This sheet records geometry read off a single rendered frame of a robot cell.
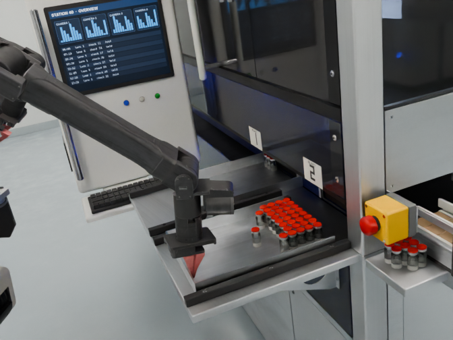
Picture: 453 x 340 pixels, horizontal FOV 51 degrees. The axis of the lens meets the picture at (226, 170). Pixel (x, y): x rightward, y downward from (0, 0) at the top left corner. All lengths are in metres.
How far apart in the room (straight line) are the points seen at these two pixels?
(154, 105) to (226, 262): 0.89
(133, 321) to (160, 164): 1.65
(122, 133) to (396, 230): 0.57
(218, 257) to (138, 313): 1.42
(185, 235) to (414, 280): 0.48
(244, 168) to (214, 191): 0.67
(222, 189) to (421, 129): 0.44
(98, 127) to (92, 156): 0.96
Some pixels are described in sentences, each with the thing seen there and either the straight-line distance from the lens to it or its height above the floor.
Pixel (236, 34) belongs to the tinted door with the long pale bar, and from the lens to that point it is 1.49.
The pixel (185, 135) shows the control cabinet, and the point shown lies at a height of 0.93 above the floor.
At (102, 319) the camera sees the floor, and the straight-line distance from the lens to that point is 2.59.
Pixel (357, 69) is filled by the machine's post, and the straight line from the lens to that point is 0.96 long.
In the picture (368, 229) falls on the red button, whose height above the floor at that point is 1.00.
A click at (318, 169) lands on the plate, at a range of 1.17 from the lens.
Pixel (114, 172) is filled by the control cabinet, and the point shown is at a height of 0.86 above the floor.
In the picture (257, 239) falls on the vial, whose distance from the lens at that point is 1.17.
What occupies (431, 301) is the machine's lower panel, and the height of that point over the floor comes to 0.68.
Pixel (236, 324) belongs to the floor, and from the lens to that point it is 2.34.
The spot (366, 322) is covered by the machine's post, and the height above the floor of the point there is 0.70.
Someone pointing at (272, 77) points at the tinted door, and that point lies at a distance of 1.31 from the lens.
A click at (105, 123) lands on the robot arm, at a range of 0.91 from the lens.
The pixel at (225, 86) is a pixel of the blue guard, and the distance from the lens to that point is 1.64.
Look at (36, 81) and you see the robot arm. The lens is 0.91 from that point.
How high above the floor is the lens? 1.50
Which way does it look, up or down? 22 degrees down
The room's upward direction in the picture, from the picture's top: 9 degrees counter-clockwise
